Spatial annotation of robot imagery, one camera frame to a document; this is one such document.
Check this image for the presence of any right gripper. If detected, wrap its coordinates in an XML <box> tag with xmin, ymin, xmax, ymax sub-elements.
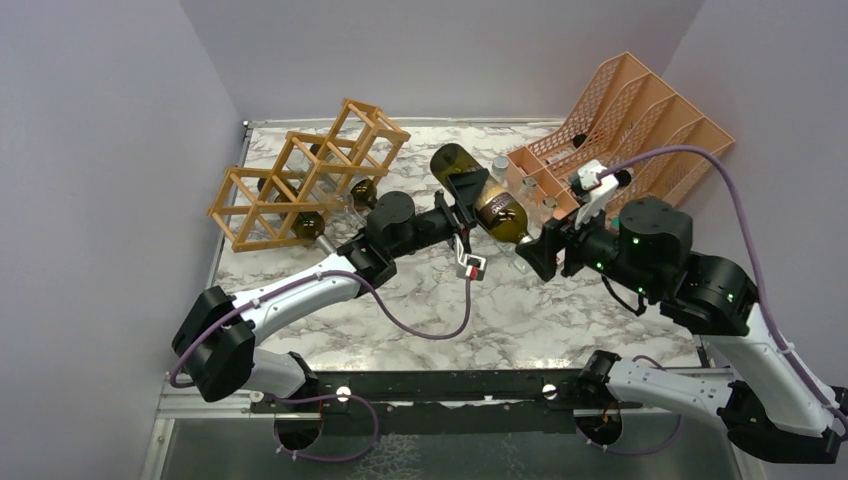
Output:
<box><xmin>515</xmin><ymin>193</ymin><xmax>659</xmax><ymax>298</ymax></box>

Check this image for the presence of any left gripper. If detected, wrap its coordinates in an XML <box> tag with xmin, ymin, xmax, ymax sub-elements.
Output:
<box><xmin>389</xmin><ymin>169</ymin><xmax>489</xmax><ymax>260</ymax></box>

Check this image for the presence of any dark green wine bottle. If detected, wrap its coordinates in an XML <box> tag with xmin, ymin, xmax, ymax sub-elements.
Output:
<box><xmin>430</xmin><ymin>143</ymin><xmax>533</xmax><ymax>245</ymax></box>
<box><xmin>310</xmin><ymin>171</ymin><xmax>377</xmax><ymax>211</ymax></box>
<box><xmin>256</xmin><ymin>178</ymin><xmax>326</xmax><ymax>241</ymax></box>

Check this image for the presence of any clear bottle silver cap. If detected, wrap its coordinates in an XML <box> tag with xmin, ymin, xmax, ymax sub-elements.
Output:
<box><xmin>490</xmin><ymin>156</ymin><xmax>510</xmax><ymax>184</ymax></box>

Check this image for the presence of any clear glass bottle small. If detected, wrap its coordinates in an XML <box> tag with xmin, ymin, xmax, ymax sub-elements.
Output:
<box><xmin>517</xmin><ymin>175</ymin><xmax>538</xmax><ymax>209</ymax></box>

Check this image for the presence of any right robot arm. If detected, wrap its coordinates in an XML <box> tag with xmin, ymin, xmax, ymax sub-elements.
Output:
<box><xmin>517</xmin><ymin>197</ymin><xmax>847</xmax><ymax>464</ymax></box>

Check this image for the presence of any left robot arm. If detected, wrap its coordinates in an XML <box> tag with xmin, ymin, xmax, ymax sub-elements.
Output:
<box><xmin>169</xmin><ymin>169</ymin><xmax>489</xmax><ymax>411</ymax></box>

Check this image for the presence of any wooden wine rack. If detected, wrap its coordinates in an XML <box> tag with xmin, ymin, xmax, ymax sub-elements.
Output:
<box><xmin>208</xmin><ymin>99</ymin><xmax>410</xmax><ymax>253</ymax></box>

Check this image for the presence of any orange plastic file organizer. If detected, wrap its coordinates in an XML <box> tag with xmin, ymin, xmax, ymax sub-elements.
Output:
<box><xmin>505</xmin><ymin>52</ymin><xmax>735</xmax><ymax>216</ymax></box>

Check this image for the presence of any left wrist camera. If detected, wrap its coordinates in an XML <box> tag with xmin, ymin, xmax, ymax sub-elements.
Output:
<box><xmin>453</xmin><ymin>235</ymin><xmax>488</xmax><ymax>281</ymax></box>

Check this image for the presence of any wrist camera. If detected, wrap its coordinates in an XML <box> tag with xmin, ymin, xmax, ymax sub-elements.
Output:
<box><xmin>453</xmin><ymin>235</ymin><xmax>488</xmax><ymax>281</ymax></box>
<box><xmin>569</xmin><ymin>159</ymin><xmax>619</xmax><ymax>230</ymax></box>

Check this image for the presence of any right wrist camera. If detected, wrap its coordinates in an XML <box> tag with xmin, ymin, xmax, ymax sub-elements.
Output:
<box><xmin>569</xmin><ymin>159</ymin><xmax>619</xmax><ymax>230</ymax></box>

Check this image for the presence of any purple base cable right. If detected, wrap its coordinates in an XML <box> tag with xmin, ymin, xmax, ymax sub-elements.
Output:
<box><xmin>573</xmin><ymin>354</ymin><xmax>688</xmax><ymax>460</ymax></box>

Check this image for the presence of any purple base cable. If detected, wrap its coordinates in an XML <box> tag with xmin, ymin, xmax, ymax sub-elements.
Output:
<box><xmin>573</xmin><ymin>354</ymin><xmax>688</xmax><ymax>460</ymax></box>
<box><xmin>272</xmin><ymin>394</ymin><xmax>382</xmax><ymax>464</ymax></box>

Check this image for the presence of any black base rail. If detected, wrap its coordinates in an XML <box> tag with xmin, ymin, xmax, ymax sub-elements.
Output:
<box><xmin>250</xmin><ymin>368</ymin><xmax>644</xmax><ymax>443</ymax></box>

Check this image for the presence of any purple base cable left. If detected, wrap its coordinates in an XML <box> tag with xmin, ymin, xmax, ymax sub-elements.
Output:
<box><xmin>272</xmin><ymin>394</ymin><xmax>382</xmax><ymax>464</ymax></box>

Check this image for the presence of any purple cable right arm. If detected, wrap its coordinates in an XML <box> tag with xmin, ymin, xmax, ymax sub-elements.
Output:
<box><xmin>599</xmin><ymin>145</ymin><xmax>848</xmax><ymax>432</ymax></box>

